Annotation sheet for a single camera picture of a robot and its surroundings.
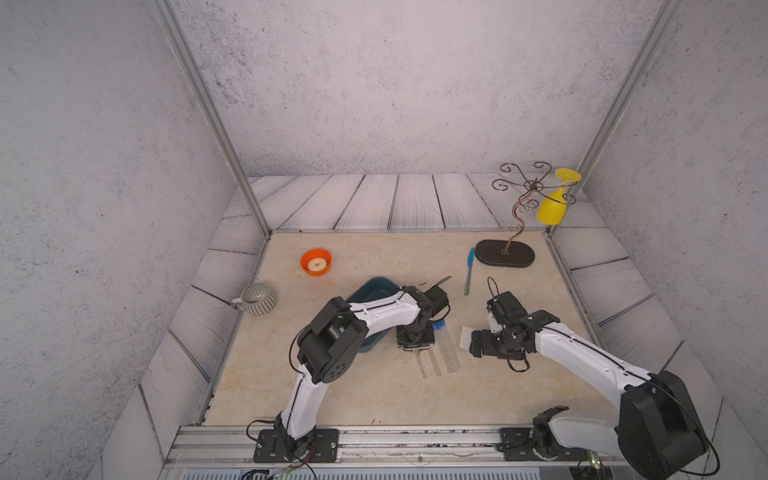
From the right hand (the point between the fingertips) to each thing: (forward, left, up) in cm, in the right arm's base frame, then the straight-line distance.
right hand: (486, 349), depth 84 cm
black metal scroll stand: (+38, -12, -3) cm, 40 cm away
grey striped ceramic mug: (+18, +71, -1) cm, 73 cm away
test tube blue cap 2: (+9, +12, -4) cm, 16 cm away
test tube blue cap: (-3, +18, -5) cm, 19 cm away
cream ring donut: (+33, +54, 0) cm, 63 cm away
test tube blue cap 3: (-2, +8, -5) cm, 9 cm away
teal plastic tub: (+21, +34, 0) cm, 40 cm away
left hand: (+1, +16, -4) cm, 16 cm away
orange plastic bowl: (+35, +55, +1) cm, 65 cm away
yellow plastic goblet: (+39, -25, +17) cm, 49 cm away
